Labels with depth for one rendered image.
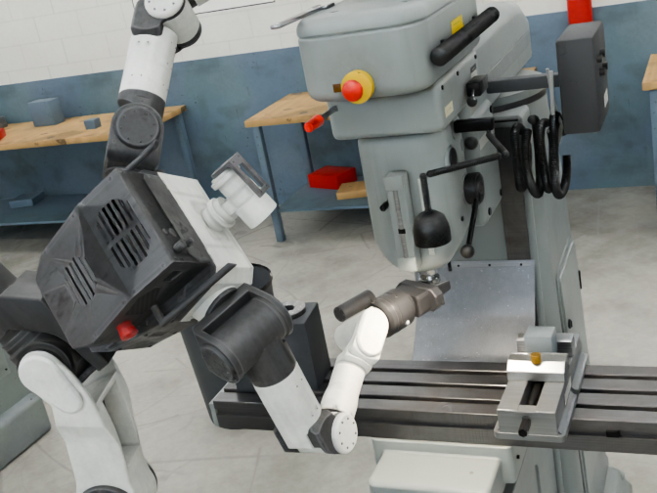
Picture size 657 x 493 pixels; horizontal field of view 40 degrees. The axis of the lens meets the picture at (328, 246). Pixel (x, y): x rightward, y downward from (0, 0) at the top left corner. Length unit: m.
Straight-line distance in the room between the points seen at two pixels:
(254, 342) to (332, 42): 0.57
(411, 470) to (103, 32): 5.83
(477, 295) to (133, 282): 1.14
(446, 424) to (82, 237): 0.95
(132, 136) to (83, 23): 5.90
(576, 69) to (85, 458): 1.30
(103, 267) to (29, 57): 6.46
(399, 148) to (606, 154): 4.49
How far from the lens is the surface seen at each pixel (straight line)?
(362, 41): 1.68
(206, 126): 7.16
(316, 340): 2.23
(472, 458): 2.10
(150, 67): 1.78
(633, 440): 2.02
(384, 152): 1.86
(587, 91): 2.04
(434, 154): 1.85
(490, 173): 2.11
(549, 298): 2.45
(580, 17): 5.94
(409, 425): 2.12
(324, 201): 6.19
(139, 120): 1.69
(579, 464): 2.74
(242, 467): 3.87
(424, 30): 1.68
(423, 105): 1.77
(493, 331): 2.38
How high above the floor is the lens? 2.07
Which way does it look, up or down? 20 degrees down
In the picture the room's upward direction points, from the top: 11 degrees counter-clockwise
